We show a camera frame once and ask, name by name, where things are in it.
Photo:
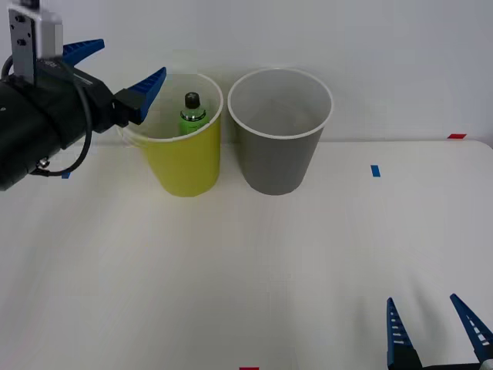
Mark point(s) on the green label plastic bottle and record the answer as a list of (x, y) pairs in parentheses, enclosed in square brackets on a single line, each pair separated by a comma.
[(192, 117)]

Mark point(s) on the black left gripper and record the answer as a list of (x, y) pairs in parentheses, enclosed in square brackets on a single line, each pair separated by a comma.
[(77, 104)]

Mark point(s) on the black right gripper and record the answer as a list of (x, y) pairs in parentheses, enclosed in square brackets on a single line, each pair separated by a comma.
[(450, 367)]

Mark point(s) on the yellow-green plastic waste bin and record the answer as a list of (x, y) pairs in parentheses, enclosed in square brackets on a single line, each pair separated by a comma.
[(185, 165)]

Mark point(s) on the grey plastic waste bin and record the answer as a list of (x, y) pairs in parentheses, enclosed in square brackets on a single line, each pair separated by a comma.
[(277, 162)]

